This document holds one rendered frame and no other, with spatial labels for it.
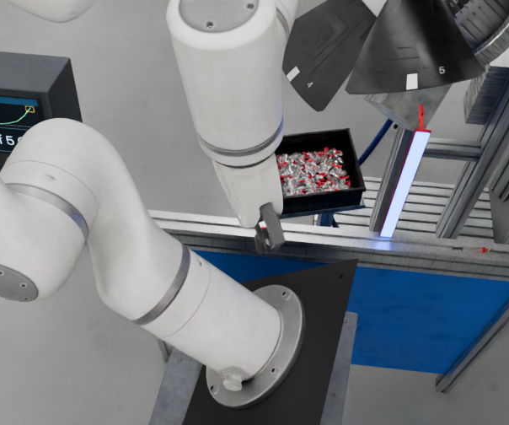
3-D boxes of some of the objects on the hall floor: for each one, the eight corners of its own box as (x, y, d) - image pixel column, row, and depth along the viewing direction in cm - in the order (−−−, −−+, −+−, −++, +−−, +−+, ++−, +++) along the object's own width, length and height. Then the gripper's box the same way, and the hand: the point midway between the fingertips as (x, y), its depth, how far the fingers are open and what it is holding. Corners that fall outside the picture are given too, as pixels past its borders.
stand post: (442, 239, 223) (588, -43, 126) (443, 260, 219) (596, -14, 121) (430, 237, 224) (565, -45, 126) (431, 259, 219) (572, -16, 121)
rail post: (447, 380, 196) (547, 267, 130) (448, 393, 194) (549, 285, 128) (435, 379, 196) (527, 266, 130) (436, 391, 194) (529, 282, 128)
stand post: (378, 232, 225) (443, 39, 148) (377, 254, 220) (445, 66, 143) (366, 231, 225) (424, 37, 148) (365, 253, 220) (425, 64, 143)
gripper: (314, 182, 56) (314, 264, 71) (242, 54, 64) (255, 152, 79) (237, 213, 55) (254, 289, 70) (174, 79, 63) (201, 173, 78)
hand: (254, 212), depth 74 cm, fingers open, 8 cm apart
